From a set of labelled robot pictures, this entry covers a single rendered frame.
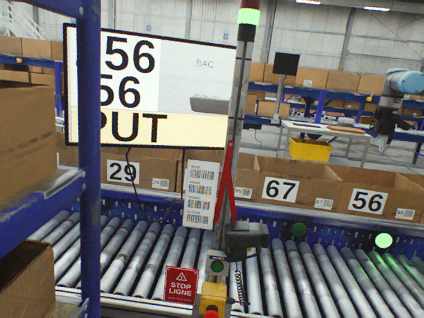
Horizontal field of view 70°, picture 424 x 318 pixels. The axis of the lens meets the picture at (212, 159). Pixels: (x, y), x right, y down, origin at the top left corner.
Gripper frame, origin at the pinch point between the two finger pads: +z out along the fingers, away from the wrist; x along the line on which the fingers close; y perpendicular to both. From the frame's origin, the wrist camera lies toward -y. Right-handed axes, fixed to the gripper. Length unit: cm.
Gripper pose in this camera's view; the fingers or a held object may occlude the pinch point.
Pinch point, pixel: (383, 149)
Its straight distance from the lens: 164.9
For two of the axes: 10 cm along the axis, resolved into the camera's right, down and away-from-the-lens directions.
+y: -10.0, -0.8, -0.2
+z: -0.8, 9.6, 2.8
